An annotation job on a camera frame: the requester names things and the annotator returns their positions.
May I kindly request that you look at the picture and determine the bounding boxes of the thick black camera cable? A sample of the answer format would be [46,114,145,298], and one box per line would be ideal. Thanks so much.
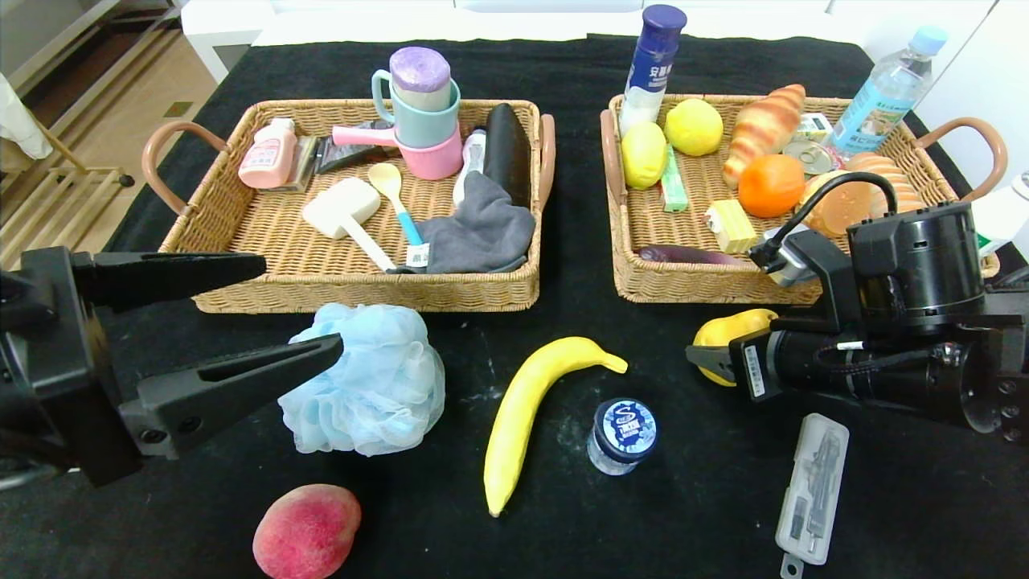
[768,171,899,262]

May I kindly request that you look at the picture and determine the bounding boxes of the black oblong case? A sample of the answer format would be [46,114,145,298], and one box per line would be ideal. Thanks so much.
[483,103,533,210]

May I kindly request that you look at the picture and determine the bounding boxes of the long ridged bread loaf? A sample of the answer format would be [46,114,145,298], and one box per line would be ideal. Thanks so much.
[844,153,925,214]

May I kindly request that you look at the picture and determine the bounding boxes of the small jar with blue lid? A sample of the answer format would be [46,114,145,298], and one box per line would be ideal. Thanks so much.
[587,397,658,476]

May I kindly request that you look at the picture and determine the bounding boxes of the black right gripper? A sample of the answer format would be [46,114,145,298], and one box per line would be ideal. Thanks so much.
[684,327,859,404]

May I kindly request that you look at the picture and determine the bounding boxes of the grey cloth with tag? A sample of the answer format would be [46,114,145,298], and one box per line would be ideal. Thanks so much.
[387,170,537,275]

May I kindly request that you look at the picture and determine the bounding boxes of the light blue bath pouf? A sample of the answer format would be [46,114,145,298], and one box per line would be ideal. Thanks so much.
[278,302,446,458]

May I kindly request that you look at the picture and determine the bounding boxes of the round yellow lemon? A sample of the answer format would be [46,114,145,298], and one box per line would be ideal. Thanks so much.
[664,98,724,157]

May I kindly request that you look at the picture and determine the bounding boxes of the orange fruit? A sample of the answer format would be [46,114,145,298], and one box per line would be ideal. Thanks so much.
[737,154,806,219]

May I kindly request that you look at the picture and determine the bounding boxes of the clear plastic compass case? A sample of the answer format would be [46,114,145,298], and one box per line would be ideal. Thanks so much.
[775,413,850,578]

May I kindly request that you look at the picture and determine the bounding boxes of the green gum pack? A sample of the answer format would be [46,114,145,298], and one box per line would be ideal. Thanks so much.
[659,145,690,213]

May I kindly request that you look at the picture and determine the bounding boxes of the purple-topped beige cylinder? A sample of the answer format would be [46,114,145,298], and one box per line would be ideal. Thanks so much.
[389,46,453,112]

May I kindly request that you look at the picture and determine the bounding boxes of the purple eggplant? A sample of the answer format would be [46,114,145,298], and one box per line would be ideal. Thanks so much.
[637,244,752,267]

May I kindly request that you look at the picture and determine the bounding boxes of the yellow pear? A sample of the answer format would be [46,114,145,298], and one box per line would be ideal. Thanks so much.
[693,308,779,387]

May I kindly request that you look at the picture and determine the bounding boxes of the pink cup with handle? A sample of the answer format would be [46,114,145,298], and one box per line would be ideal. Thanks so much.
[331,122,465,181]

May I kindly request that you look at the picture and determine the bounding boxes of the red peach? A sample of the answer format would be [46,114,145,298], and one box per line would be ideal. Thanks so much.
[252,483,363,579]

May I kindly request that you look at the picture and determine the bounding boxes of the wicker basket with food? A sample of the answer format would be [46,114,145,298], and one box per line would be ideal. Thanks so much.
[600,92,1008,305]

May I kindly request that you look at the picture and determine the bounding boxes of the white background table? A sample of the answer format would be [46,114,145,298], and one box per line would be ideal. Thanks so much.
[181,0,998,81]

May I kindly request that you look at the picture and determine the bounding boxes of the black braided cable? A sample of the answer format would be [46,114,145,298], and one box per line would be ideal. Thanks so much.
[812,339,965,380]

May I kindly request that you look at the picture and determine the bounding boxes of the light wooden rack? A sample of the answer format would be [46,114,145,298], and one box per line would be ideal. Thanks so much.
[0,121,136,270]

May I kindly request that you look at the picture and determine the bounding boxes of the white bottle with green label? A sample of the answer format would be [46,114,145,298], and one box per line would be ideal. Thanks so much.
[970,171,1029,258]

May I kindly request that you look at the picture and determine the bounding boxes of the oval yellow lemon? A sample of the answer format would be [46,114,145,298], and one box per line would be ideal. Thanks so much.
[621,121,669,191]

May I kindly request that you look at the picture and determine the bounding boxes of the white tube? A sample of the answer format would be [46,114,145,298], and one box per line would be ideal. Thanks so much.
[452,127,489,208]

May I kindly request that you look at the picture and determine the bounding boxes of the clear water bottle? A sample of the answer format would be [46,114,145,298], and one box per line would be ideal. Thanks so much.
[828,25,949,156]

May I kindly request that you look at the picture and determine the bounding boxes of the small pink bottle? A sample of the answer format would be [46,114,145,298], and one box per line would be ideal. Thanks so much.
[238,117,298,191]

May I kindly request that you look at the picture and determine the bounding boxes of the white hanging cloth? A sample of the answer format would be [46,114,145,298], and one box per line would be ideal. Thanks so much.
[0,72,53,160]

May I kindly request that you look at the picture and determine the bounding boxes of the small white green carton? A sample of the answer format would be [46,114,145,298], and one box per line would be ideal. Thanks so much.
[796,113,834,146]

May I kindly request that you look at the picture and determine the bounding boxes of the round brown bread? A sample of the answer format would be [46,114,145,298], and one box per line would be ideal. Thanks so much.
[798,170,873,238]

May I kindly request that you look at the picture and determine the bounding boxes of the white bottle with blue cap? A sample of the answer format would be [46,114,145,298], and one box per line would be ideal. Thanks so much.
[617,4,688,138]

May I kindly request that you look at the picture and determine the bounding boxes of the wicker basket with household items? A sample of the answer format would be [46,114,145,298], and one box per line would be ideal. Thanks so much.
[142,98,557,314]

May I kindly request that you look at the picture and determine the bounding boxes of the small transparent packet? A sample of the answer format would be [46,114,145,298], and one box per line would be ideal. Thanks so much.
[273,135,322,192]

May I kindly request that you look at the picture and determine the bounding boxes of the black plastic packet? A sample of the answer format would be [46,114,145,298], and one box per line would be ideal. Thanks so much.
[316,121,395,175]

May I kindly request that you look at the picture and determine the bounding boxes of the striped croissant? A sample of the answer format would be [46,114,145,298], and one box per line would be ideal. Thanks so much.
[722,84,806,191]

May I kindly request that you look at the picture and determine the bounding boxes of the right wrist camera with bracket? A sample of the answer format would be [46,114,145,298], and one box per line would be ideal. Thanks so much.
[752,229,861,331]

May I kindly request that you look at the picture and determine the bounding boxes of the silver tin can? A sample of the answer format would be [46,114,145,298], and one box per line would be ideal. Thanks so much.
[782,139,841,176]

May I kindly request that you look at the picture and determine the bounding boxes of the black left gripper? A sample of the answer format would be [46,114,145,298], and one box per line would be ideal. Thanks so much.
[0,245,345,488]

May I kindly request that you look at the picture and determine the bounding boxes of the cream spoon with blue handle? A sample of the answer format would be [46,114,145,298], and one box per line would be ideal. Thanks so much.
[367,162,424,247]

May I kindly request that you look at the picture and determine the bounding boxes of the light wooden shelf unit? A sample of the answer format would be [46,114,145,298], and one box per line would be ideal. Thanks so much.
[0,0,182,97]

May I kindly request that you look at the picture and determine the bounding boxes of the yellow banana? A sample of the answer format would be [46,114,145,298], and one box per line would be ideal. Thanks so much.
[483,336,629,518]

